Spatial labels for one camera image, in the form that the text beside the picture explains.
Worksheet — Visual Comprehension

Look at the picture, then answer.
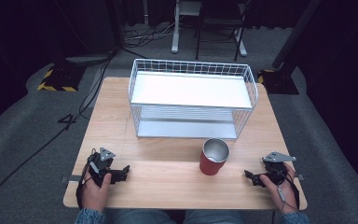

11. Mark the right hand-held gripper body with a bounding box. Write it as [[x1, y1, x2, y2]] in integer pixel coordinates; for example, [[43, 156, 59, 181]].
[[260, 150, 297, 185]]

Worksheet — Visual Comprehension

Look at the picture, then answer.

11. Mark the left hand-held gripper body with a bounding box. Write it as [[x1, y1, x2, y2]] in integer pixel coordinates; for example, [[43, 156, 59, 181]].
[[86, 147, 117, 188]]

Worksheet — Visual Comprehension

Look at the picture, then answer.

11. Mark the red metal cup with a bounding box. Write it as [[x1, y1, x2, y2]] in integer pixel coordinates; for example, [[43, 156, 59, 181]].
[[199, 137, 231, 176]]

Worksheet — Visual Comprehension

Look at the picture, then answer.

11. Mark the white wire shelf rack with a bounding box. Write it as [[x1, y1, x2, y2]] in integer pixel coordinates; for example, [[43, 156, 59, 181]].
[[127, 58, 259, 140]]

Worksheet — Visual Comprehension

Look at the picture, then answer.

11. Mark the person's right hand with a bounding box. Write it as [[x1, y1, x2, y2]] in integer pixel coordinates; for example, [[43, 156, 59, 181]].
[[259, 162, 300, 215]]

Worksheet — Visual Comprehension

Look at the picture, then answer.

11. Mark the person's left hand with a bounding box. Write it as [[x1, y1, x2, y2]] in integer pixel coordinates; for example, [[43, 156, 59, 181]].
[[80, 169, 113, 213]]

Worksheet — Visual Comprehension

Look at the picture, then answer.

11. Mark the yellow-black striped stand base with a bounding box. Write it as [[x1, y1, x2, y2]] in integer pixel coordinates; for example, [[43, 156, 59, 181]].
[[36, 63, 88, 93], [256, 68, 300, 95]]

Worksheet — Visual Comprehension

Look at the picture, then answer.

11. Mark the black slanted stand pole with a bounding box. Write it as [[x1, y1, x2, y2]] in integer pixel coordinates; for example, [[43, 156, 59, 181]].
[[271, 0, 323, 70]]

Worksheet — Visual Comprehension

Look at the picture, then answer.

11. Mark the black metal chair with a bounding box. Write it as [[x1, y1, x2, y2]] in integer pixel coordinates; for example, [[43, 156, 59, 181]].
[[195, 0, 253, 63]]

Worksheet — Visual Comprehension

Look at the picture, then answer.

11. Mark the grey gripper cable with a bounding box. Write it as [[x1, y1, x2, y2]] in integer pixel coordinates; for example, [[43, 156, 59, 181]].
[[265, 166, 301, 224]]

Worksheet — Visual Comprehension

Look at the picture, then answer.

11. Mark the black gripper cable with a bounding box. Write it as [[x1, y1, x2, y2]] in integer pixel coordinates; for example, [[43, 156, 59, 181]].
[[76, 148, 98, 210]]

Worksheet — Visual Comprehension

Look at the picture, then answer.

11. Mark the long black floor cable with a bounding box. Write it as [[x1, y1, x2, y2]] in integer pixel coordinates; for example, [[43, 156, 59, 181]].
[[0, 49, 117, 215]]

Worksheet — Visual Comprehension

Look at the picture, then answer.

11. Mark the bundle of floor cables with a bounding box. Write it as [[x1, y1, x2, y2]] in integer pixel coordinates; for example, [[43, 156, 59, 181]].
[[122, 21, 176, 43]]

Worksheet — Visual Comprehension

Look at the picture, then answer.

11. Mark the white desk frame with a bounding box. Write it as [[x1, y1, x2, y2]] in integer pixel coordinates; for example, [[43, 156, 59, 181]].
[[171, 0, 248, 58]]

